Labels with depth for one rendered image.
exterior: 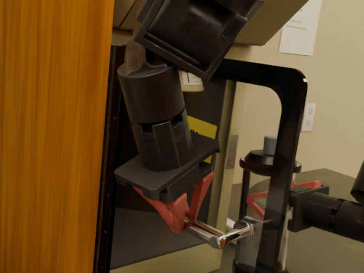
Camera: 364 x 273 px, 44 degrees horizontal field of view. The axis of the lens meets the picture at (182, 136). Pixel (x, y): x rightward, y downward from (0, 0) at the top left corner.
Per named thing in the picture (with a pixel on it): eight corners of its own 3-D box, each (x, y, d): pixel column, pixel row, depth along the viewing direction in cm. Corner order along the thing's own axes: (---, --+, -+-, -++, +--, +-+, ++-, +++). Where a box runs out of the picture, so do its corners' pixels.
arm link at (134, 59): (112, 71, 39) (176, 58, 39) (116, 47, 45) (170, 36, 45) (130, 138, 43) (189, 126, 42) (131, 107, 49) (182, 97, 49)
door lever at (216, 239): (190, 216, 57) (193, 197, 56) (251, 246, 50) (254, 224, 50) (159, 226, 53) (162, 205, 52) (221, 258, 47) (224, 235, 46)
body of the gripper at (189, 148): (116, 186, 47) (97, 125, 44) (181, 141, 53) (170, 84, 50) (157, 206, 43) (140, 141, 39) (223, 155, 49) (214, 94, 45)
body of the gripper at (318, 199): (287, 191, 72) (329, 202, 67) (320, 183, 79) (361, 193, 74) (284, 229, 73) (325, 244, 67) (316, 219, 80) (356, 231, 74)
